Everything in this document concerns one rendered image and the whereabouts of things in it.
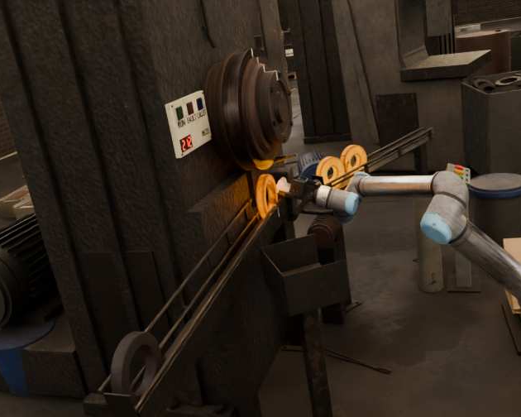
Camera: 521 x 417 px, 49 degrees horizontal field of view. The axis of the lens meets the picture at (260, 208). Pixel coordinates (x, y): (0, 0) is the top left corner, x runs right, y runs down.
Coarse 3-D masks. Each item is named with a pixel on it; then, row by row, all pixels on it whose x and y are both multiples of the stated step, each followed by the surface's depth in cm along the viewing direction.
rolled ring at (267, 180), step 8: (264, 176) 232; (272, 176) 239; (264, 184) 229; (272, 184) 239; (256, 192) 229; (264, 192) 229; (272, 192) 242; (256, 200) 229; (264, 200) 228; (272, 200) 242; (264, 208) 229; (264, 216) 232
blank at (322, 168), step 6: (330, 156) 270; (324, 162) 266; (330, 162) 268; (336, 162) 270; (318, 168) 267; (324, 168) 267; (336, 168) 271; (342, 168) 274; (318, 174) 267; (324, 174) 267; (336, 174) 273; (342, 174) 274; (324, 180) 268; (330, 180) 270; (336, 186) 273
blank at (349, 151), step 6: (348, 150) 274; (354, 150) 276; (360, 150) 278; (342, 156) 274; (348, 156) 274; (360, 156) 279; (366, 156) 282; (342, 162) 274; (348, 162) 275; (360, 162) 280; (348, 168) 276; (354, 168) 278; (360, 168) 280
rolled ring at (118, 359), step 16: (128, 336) 142; (144, 336) 145; (128, 352) 138; (144, 352) 150; (160, 352) 152; (112, 368) 136; (128, 368) 138; (112, 384) 136; (128, 384) 137; (144, 384) 148
